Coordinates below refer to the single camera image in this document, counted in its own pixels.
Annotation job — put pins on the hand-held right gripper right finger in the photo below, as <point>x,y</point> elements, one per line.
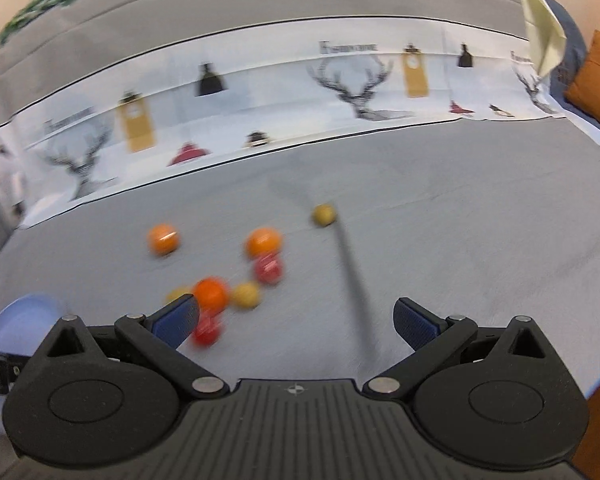
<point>416,321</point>

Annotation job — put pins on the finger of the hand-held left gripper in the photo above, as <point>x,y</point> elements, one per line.
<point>0,371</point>

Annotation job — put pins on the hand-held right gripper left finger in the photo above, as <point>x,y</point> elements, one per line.
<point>176,319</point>

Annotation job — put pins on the small yellow fruit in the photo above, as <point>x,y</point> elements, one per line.
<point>176,293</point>
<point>246,295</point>

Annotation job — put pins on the small red fruit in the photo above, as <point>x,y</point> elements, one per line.
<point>268,270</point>
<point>209,331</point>

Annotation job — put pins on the deep orange mandarin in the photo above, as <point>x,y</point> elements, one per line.
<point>211,295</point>

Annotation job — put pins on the light blue bowl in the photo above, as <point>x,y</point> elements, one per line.
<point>22,321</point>

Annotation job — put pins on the olive yellow fruit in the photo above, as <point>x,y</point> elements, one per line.
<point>324,214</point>

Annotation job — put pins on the grey bed sheet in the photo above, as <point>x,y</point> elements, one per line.
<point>455,220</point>

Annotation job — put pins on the deer printed duvet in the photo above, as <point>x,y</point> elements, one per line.
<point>280,95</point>

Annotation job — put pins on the orange cushion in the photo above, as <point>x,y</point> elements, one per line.
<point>597,80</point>

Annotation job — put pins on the blue cloth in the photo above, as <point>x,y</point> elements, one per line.
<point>575,55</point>

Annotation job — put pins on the cream cloth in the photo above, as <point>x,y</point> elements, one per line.
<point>542,30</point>

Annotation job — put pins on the green patterned pillow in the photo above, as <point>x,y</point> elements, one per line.
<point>45,2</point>

